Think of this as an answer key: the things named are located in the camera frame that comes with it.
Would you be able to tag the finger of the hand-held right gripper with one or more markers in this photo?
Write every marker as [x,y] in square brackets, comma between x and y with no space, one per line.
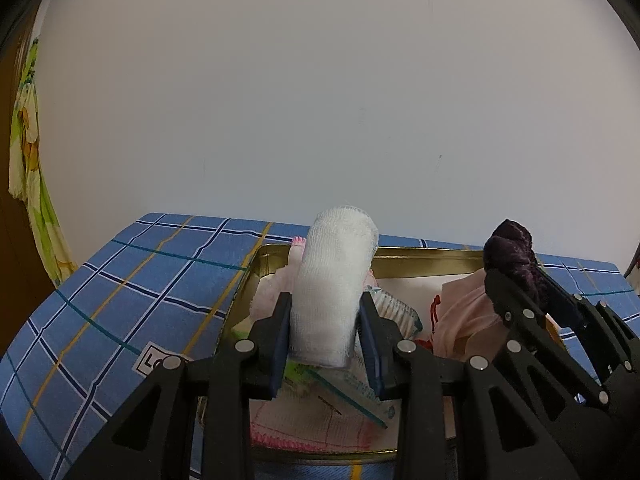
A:
[530,340]
[590,330]

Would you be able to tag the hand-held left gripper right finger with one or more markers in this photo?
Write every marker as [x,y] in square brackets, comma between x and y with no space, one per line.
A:
[372,345]

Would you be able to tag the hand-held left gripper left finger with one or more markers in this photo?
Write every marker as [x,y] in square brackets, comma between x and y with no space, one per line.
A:
[280,340]

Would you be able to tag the green tissue pack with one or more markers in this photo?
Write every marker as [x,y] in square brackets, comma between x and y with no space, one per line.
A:
[300,375]

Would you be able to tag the teal cotton swab packet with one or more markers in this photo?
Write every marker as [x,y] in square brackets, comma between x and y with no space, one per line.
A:
[400,312]

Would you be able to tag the pink fluffy plush toy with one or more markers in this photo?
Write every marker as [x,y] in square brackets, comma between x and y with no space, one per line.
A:
[272,295]

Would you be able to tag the red woven pouch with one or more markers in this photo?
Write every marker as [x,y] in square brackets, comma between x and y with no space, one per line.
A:
[427,344]

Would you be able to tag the pale pink cloth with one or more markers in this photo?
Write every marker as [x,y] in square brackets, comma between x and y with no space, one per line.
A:
[470,320]

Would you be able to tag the white gauze roll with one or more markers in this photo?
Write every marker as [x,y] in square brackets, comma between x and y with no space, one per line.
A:
[332,285]

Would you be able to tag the dark purple scrunchie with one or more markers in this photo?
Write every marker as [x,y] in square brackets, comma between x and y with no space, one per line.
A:
[510,255]

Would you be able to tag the white towel pink edging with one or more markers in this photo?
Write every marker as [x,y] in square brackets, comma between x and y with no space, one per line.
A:
[310,425]

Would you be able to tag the gold metal tin box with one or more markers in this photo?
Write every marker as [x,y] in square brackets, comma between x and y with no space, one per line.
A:
[425,257]

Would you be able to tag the blue plaid bed sheet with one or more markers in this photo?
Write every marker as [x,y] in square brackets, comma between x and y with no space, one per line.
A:
[125,285]

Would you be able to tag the brown wooden door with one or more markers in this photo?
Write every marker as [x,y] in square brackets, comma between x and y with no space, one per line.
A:
[12,260]

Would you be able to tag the green yellow hanging cloth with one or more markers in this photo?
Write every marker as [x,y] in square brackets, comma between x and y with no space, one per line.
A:
[35,185]

